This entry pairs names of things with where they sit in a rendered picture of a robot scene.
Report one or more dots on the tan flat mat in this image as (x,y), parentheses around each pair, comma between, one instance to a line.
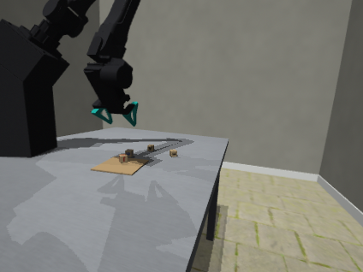
(114,166)

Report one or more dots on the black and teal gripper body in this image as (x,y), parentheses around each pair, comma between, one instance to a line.
(109,100)

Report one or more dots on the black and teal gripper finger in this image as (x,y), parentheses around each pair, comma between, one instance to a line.
(97,112)
(129,118)

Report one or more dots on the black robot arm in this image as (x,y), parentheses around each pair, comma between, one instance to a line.
(107,49)

